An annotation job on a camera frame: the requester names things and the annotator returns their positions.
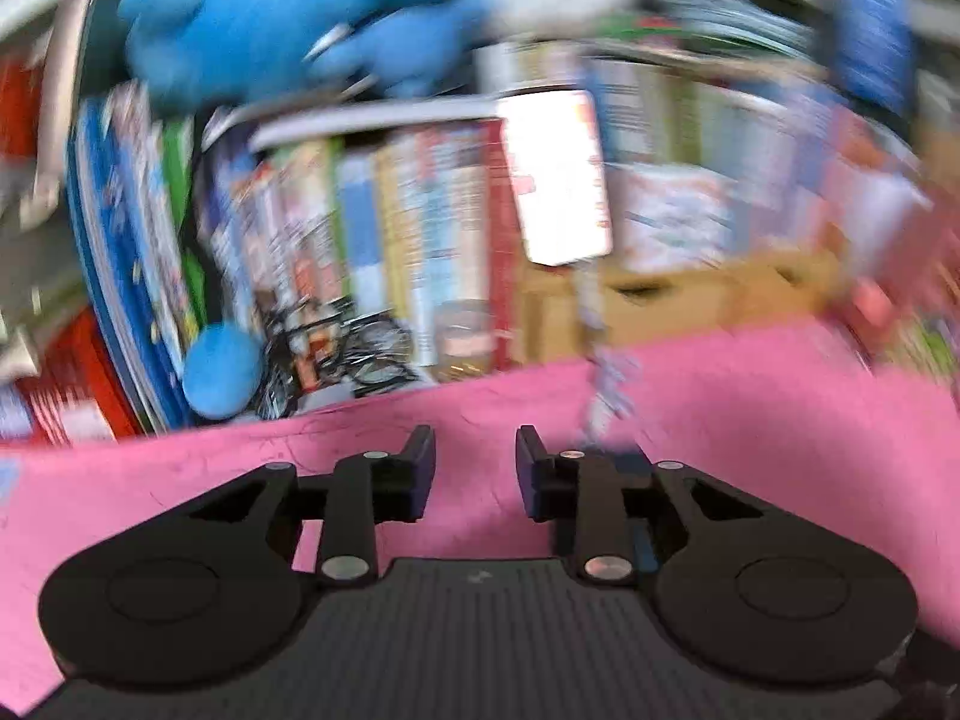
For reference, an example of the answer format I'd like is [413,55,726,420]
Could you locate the miniature bicycle model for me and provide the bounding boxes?
[251,298,434,421]

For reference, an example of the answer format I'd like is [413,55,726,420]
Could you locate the wooden drawer organizer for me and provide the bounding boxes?
[509,249,841,364]

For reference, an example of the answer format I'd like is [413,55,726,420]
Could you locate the pink lidded cup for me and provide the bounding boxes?
[434,299,494,382]

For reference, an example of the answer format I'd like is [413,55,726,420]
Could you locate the blue ball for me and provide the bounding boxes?
[182,323,263,421]

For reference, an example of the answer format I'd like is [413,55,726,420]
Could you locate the pink patterned table cloth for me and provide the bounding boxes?
[2,322,958,712]

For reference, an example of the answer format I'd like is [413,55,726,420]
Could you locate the row of colourful books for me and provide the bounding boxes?
[202,41,935,376]

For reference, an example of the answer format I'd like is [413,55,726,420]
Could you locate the white patterned box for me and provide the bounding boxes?
[607,163,732,273]

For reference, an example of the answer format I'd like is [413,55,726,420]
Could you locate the red plastic crate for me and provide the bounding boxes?
[2,307,142,445]

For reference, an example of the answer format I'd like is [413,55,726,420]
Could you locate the smartphone with lit screen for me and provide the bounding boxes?
[496,89,612,266]

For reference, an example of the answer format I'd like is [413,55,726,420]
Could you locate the pink toy house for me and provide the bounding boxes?
[833,195,958,395]

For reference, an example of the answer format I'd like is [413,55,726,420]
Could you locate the stack of papers and books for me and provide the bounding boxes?
[2,156,88,385]

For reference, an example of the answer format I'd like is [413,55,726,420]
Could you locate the left row of books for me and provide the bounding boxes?
[65,96,195,434]

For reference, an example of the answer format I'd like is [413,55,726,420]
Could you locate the blue plush toy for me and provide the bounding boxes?
[117,0,491,112]

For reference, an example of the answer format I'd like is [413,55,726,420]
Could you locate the blue poster box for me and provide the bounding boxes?
[832,0,914,117]

